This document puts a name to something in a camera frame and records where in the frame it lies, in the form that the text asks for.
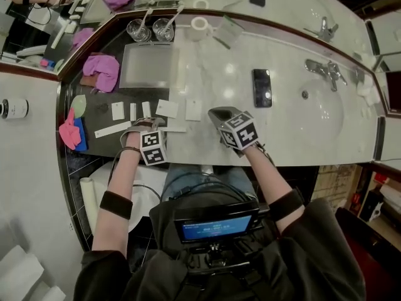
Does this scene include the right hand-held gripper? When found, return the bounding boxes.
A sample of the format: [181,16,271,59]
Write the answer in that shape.
[207,105,260,152]

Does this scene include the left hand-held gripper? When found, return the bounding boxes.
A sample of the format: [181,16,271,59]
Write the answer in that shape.
[120,116,169,167]

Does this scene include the person's right forearm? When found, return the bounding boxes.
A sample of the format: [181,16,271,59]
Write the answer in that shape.
[242,145,306,232]

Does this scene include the person's left forearm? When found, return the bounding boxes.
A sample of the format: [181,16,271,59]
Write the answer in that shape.
[91,132,142,252]

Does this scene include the black forearm band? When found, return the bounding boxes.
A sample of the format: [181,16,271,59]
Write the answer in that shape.
[99,190,134,221]
[267,189,306,223]

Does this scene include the black smartphone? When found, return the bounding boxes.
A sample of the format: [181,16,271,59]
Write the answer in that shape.
[251,68,273,108]

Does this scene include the white toilet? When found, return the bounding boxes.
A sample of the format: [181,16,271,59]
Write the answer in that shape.
[88,159,170,233]

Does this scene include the clear acrylic tray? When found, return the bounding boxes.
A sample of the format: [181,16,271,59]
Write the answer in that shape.
[118,41,177,90]

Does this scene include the person's blue jeans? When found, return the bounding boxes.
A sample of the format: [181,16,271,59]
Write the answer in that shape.
[162,164,258,202]

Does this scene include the green pen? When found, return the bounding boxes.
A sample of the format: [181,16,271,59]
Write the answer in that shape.
[212,35,232,50]

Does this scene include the purple towel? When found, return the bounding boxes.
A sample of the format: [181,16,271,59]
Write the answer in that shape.
[81,53,121,94]

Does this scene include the blue cloth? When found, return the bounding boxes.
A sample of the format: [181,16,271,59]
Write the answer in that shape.
[73,117,90,153]

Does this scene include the brown cloth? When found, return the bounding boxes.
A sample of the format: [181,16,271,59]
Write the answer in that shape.
[79,75,98,88]

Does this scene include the printed card with green edge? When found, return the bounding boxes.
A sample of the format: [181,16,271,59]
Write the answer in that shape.
[216,14,246,39]

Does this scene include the clear drinking glass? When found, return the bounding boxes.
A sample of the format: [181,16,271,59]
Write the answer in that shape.
[152,18,175,43]
[125,18,152,43]

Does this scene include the pink cloth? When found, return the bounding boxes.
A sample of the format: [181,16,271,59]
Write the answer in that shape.
[58,108,83,151]

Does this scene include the white tape roll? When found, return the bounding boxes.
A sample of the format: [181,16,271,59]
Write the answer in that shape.
[184,16,217,42]

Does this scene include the white sink basin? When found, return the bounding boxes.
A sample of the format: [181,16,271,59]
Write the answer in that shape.
[294,78,346,139]

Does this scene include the white toothbrush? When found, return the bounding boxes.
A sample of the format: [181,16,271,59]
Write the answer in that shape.
[140,8,155,31]
[165,4,186,28]

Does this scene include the cream paper roll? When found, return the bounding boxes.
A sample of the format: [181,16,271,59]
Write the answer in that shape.
[78,176,100,232]

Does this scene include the chrome faucet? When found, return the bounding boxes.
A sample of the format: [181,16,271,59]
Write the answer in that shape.
[304,58,349,92]

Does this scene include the black chest-mounted monitor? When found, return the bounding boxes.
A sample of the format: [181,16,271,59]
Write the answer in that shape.
[172,200,261,245]

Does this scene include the cardboard box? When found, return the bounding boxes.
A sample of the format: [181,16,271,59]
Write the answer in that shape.
[313,164,363,207]

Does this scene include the white bottle with black cap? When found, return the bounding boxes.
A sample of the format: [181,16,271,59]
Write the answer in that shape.
[0,98,30,120]

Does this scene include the white crumpled tissue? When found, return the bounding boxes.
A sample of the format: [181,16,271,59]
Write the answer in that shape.
[357,83,380,107]

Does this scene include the person's dark jacket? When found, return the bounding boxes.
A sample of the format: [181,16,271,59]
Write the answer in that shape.
[71,197,368,301]

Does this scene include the black box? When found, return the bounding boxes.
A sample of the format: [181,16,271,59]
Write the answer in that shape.
[358,189,385,223]

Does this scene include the white plastic bag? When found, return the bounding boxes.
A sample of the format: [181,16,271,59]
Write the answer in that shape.
[380,184,401,201]

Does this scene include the black cable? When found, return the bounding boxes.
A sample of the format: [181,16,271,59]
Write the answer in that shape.
[132,183,162,201]

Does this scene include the angled side wall mirror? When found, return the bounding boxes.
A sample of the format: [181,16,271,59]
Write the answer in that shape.
[0,0,117,75]
[364,17,401,72]

